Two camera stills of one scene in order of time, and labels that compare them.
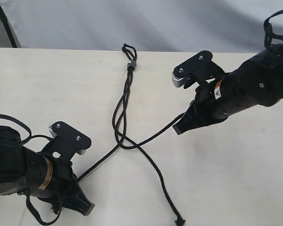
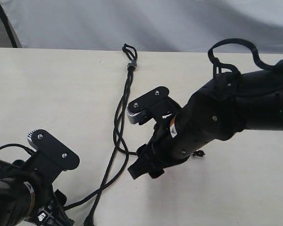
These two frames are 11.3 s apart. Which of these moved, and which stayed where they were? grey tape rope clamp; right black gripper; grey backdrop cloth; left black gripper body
Moved: right black gripper; left black gripper body
Stayed: grey backdrop cloth; grey tape rope clamp
